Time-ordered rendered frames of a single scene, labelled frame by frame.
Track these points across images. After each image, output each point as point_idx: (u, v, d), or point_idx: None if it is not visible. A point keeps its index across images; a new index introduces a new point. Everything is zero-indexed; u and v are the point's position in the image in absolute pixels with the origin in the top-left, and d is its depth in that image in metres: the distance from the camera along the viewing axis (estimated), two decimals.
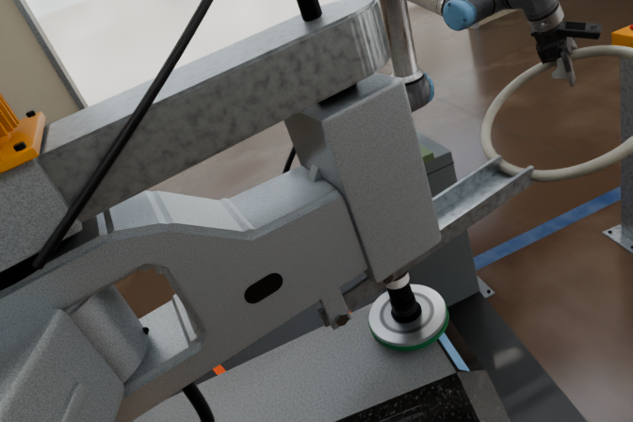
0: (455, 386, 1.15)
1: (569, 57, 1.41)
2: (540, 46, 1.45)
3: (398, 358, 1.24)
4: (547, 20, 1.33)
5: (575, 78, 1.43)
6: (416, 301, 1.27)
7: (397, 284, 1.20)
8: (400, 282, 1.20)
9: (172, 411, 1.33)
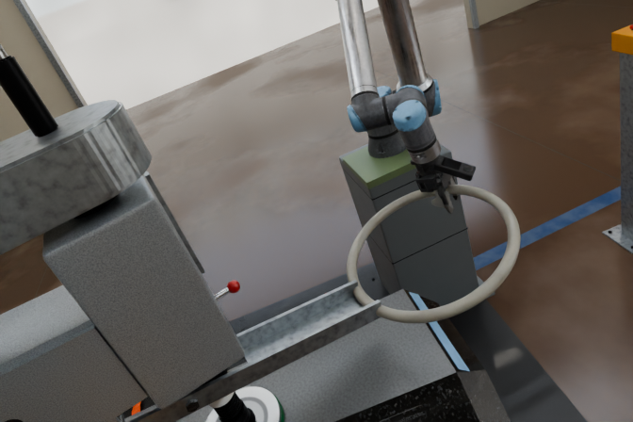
0: (455, 386, 1.15)
1: (446, 191, 1.42)
2: (420, 175, 1.45)
3: (398, 358, 1.24)
4: (423, 154, 1.34)
5: (452, 208, 1.45)
6: (247, 415, 1.17)
7: (217, 403, 1.10)
8: (219, 400, 1.10)
9: None
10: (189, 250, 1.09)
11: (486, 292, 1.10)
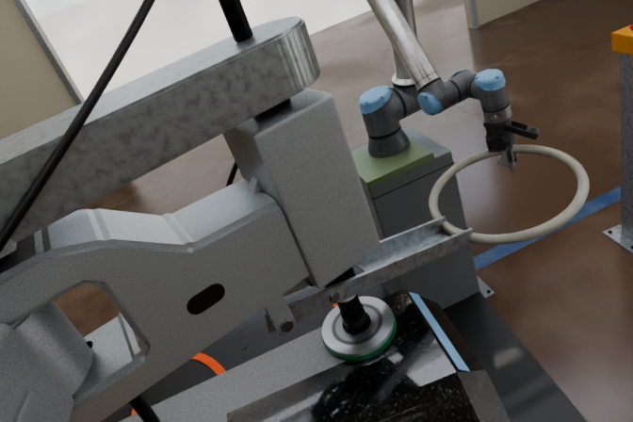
0: (455, 386, 1.15)
1: (511, 151, 1.67)
2: (489, 137, 1.69)
3: (398, 358, 1.24)
4: (498, 114, 1.59)
5: (514, 167, 1.70)
6: (365, 313, 1.33)
7: (346, 298, 1.26)
8: None
9: (172, 411, 1.33)
10: None
11: (569, 216, 1.33)
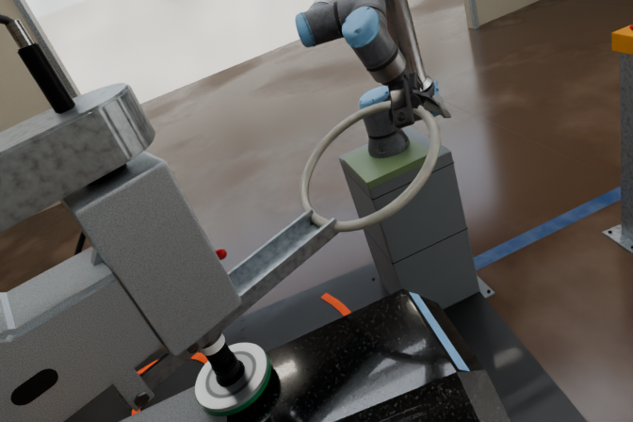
0: (455, 386, 1.15)
1: None
2: None
3: (398, 358, 1.24)
4: (368, 71, 1.17)
5: (397, 131, 1.31)
6: (237, 363, 1.29)
7: (211, 350, 1.21)
8: (214, 347, 1.21)
9: (172, 411, 1.33)
10: None
11: (421, 182, 1.26)
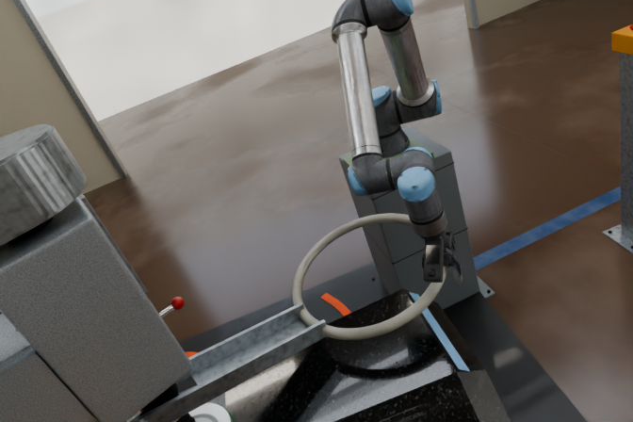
0: (455, 386, 1.15)
1: None
2: None
3: (398, 358, 1.24)
4: (411, 221, 1.25)
5: None
6: None
7: None
8: None
9: None
10: (130, 269, 1.10)
11: (421, 307, 1.22)
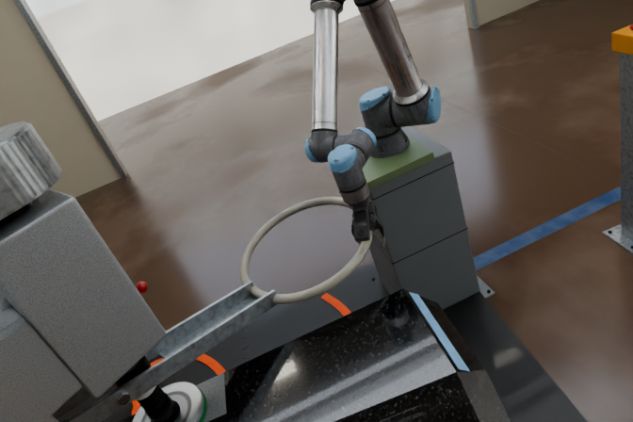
0: (455, 386, 1.15)
1: None
2: None
3: (398, 358, 1.24)
4: (340, 192, 1.48)
5: None
6: (171, 403, 1.28)
7: (143, 394, 1.20)
8: None
9: None
10: None
11: (355, 264, 1.44)
